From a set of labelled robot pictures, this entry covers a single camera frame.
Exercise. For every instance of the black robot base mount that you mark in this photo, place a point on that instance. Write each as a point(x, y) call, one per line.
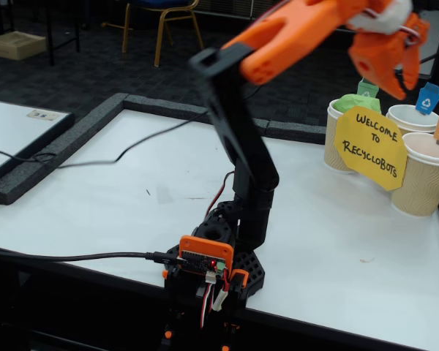
point(248, 267)

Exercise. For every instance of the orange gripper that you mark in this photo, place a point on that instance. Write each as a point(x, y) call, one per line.
point(377, 60)

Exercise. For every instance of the cardboard box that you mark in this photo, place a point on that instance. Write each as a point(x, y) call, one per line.
point(18, 45)

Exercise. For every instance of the green recycle bin sign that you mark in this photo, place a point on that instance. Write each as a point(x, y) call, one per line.
point(367, 93)

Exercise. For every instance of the orange controller board holder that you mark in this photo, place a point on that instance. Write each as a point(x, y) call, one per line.
point(205, 248)

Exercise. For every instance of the black metal table legs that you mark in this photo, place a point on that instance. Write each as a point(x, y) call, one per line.
point(50, 36)

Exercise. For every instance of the gold frame blue chair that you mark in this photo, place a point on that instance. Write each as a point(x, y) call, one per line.
point(157, 3)

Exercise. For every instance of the green paper wad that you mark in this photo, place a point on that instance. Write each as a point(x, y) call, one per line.
point(351, 102)

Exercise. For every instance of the short black foam border strip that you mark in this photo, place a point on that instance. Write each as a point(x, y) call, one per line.
point(296, 131)

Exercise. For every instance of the blue recycle bin sign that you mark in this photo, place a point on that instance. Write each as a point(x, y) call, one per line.
point(427, 97)

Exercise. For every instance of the yellow handwritten welcome sign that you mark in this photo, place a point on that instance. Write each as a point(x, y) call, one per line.
point(369, 153)

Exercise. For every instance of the pale label sticker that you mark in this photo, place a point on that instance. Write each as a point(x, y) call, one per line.
point(42, 115)

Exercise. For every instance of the white board with black frame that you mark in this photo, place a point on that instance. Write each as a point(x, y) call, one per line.
point(7, 128)

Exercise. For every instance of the black and orange robot arm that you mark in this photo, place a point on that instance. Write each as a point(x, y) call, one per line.
point(241, 128)

